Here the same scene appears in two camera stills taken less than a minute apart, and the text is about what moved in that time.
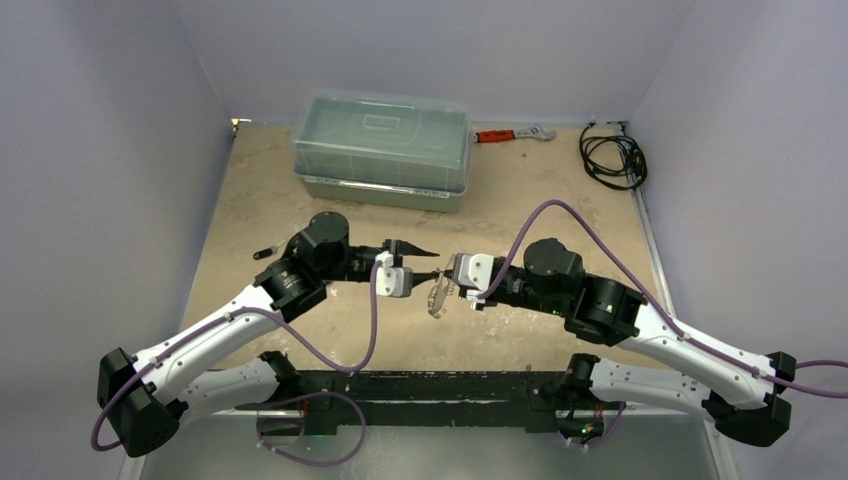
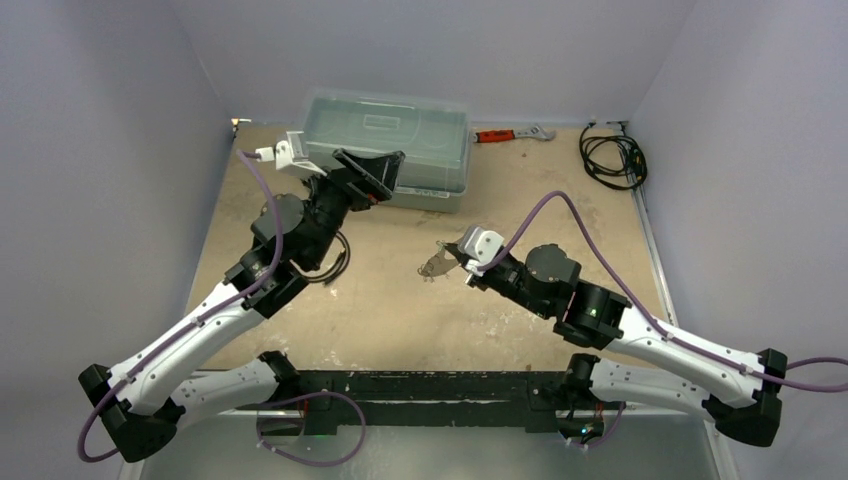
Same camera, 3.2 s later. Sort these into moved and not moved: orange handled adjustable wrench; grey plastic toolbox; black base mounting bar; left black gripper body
Moved: left black gripper body
Not moved: orange handled adjustable wrench; grey plastic toolbox; black base mounting bar
